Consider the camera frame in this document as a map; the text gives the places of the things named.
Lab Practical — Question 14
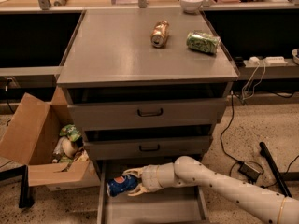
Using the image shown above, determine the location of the white bowl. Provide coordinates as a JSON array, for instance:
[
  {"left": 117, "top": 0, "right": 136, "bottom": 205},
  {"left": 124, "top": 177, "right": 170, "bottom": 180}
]
[{"left": 179, "top": 0, "right": 204, "bottom": 13}]

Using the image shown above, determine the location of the top grey drawer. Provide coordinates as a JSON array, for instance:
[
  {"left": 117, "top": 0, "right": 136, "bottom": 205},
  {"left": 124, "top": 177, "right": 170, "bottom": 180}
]
[{"left": 68, "top": 98, "right": 225, "bottom": 131}]

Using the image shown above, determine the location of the orange soda can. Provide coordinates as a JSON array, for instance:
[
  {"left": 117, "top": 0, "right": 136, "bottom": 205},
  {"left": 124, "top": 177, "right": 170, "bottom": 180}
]
[{"left": 150, "top": 21, "right": 169, "bottom": 48}]

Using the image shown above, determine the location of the black power adapter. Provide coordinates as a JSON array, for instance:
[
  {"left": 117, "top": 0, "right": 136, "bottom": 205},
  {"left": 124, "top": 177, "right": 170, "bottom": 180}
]
[{"left": 238, "top": 162, "right": 261, "bottom": 182}]

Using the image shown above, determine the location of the brown cardboard box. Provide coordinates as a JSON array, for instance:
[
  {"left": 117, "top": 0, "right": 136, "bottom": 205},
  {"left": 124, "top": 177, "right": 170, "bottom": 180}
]
[{"left": 0, "top": 88, "right": 100, "bottom": 191}]

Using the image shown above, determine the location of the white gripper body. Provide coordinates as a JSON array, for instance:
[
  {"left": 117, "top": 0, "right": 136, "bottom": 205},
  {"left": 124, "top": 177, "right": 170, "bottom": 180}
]
[{"left": 141, "top": 165, "right": 161, "bottom": 192}]

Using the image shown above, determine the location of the blue pepsi can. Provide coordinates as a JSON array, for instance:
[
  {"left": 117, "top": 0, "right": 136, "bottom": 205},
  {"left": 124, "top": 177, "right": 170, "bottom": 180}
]
[{"left": 107, "top": 175, "right": 138, "bottom": 197}]

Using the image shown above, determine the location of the grey drawer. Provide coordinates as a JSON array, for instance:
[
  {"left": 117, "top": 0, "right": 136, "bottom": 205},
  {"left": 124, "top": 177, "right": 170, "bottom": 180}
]
[
  {"left": 97, "top": 157, "right": 209, "bottom": 224},
  {"left": 68, "top": 98, "right": 225, "bottom": 131},
  {"left": 84, "top": 136, "right": 212, "bottom": 160}
]

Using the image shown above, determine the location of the white round object in box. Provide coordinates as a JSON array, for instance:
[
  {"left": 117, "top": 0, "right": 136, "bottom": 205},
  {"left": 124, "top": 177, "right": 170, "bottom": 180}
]
[{"left": 62, "top": 139, "right": 78, "bottom": 158}]

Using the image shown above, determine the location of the black chair leg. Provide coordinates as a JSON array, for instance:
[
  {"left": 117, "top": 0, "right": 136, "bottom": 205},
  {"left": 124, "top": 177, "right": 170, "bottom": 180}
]
[{"left": 0, "top": 165, "right": 35, "bottom": 209}]

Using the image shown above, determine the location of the white power strip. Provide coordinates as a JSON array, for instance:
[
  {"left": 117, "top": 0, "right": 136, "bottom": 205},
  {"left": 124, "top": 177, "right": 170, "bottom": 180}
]
[{"left": 248, "top": 56, "right": 287, "bottom": 67}]

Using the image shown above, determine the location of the bottom grey drawer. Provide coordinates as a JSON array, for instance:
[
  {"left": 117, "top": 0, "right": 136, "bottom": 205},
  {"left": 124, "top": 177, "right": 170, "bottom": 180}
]
[{"left": 97, "top": 157, "right": 209, "bottom": 224}]

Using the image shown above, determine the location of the green soda can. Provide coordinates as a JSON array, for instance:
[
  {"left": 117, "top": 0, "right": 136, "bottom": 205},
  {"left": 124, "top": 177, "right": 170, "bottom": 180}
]
[{"left": 186, "top": 31, "right": 221, "bottom": 54}]

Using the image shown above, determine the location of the middle grey drawer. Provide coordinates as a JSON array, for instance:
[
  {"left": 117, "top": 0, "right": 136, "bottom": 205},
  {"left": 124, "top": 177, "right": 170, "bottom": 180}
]
[{"left": 84, "top": 136, "right": 212, "bottom": 160}]

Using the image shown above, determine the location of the black metal stand leg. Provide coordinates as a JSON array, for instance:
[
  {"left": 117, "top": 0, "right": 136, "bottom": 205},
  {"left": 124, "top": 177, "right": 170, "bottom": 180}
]
[{"left": 259, "top": 142, "right": 299, "bottom": 197}]

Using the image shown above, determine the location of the green chip bag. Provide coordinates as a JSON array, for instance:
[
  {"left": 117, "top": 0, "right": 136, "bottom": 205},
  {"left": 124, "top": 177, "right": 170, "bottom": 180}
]
[{"left": 59, "top": 124, "right": 81, "bottom": 142}]

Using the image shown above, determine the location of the black power cable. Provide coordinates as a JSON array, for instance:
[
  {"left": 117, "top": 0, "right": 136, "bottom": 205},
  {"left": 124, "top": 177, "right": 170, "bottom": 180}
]
[{"left": 220, "top": 91, "right": 299, "bottom": 192}]

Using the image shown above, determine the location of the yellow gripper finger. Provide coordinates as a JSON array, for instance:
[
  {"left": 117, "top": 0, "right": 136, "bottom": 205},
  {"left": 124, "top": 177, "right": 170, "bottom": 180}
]
[
  {"left": 122, "top": 168, "right": 143, "bottom": 177},
  {"left": 128, "top": 184, "right": 149, "bottom": 197}
]

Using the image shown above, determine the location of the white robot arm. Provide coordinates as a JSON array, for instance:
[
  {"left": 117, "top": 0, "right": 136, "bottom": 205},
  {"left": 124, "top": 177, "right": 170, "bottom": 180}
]
[{"left": 122, "top": 156, "right": 299, "bottom": 224}]

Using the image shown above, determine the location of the grey drawer cabinet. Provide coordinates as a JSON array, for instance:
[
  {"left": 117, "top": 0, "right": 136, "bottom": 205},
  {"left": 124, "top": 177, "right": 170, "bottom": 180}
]
[{"left": 56, "top": 7, "right": 241, "bottom": 172}]

